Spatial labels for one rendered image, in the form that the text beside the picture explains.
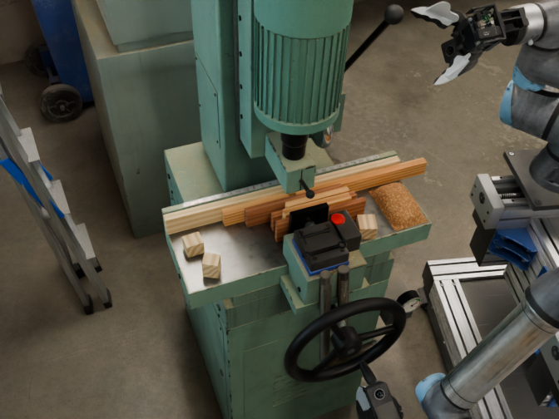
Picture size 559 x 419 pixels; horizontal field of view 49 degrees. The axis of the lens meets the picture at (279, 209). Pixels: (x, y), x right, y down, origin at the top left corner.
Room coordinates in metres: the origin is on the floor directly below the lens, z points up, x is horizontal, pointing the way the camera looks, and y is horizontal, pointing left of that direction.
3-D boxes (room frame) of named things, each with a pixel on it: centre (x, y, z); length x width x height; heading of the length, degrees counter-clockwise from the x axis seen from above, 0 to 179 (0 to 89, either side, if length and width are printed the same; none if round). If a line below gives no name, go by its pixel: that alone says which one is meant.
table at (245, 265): (0.92, -0.07, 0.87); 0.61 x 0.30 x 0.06; 113
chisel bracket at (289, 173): (1.04, -0.02, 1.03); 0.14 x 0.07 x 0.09; 23
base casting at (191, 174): (1.13, 0.02, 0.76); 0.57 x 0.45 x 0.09; 23
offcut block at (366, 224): (0.95, -0.20, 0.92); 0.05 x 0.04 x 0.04; 5
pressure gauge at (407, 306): (0.93, -0.35, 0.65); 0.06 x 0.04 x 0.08; 113
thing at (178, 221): (1.04, -0.02, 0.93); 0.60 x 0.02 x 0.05; 113
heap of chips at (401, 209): (1.04, -0.29, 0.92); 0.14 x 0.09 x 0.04; 23
